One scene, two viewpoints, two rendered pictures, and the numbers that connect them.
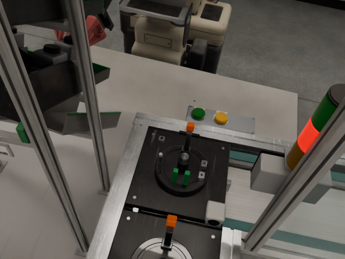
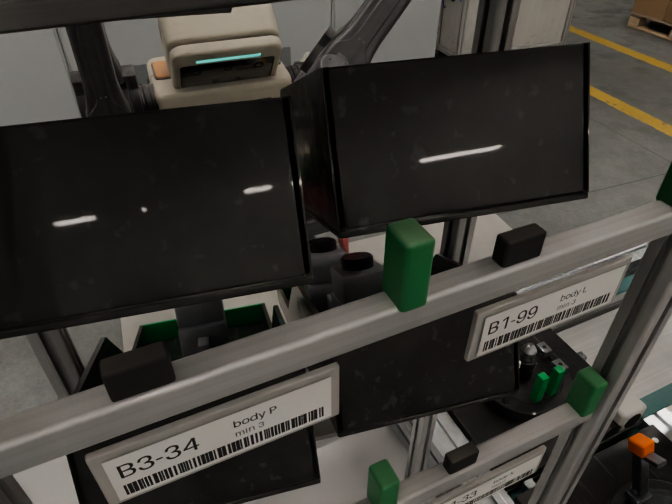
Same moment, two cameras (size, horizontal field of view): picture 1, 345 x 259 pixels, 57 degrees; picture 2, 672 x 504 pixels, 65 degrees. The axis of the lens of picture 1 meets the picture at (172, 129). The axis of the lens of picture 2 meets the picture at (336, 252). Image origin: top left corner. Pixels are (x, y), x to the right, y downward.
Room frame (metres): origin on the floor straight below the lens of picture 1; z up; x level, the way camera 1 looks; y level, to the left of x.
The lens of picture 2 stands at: (0.15, 0.45, 1.61)
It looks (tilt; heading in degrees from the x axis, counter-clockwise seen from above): 39 degrees down; 329
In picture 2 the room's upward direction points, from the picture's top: straight up
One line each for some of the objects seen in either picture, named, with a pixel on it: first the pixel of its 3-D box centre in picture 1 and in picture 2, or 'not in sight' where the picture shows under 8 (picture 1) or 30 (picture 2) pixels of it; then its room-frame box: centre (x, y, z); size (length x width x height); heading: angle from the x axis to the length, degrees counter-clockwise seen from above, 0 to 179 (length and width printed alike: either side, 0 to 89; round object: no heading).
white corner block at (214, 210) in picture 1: (214, 214); (619, 408); (0.34, -0.13, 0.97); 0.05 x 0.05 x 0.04; 85
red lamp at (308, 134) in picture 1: (321, 135); not in sight; (0.31, -0.22, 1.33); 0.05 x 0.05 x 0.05
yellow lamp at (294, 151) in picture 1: (306, 154); not in sight; (0.31, -0.22, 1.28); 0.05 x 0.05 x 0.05
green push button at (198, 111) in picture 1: (198, 114); not in sight; (0.65, -0.07, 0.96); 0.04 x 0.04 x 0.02
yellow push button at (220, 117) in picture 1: (221, 118); not in sight; (0.65, -0.14, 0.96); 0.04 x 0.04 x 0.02
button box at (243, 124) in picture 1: (218, 125); not in sight; (0.65, -0.14, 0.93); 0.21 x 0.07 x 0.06; 85
